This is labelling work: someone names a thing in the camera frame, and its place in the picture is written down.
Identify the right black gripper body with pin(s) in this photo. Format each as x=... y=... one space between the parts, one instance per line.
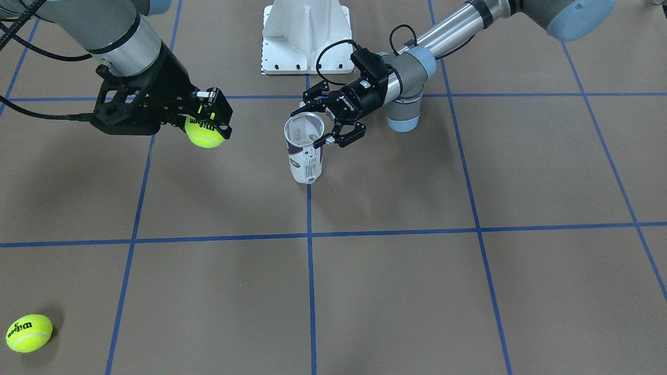
x=171 y=78

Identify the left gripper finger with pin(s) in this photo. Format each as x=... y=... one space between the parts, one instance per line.
x=320 y=99
x=343 y=140

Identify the yellow tennis ball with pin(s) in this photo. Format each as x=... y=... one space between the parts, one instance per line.
x=202 y=134
x=29 y=333

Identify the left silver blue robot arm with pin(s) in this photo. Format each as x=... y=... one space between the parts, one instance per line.
x=416 y=62

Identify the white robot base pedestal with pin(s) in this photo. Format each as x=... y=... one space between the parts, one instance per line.
x=296 y=32

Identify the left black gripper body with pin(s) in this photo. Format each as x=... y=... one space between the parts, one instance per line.
x=363 y=92

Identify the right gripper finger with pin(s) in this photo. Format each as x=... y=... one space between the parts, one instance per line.
x=215 y=111

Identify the clear tennis ball can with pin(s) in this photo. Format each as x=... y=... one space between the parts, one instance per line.
x=301 y=131

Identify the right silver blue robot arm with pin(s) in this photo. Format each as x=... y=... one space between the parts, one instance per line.
x=116 y=33

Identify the brown paper table mat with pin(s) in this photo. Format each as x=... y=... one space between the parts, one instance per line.
x=519 y=229

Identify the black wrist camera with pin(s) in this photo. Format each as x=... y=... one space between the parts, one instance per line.
x=370 y=65

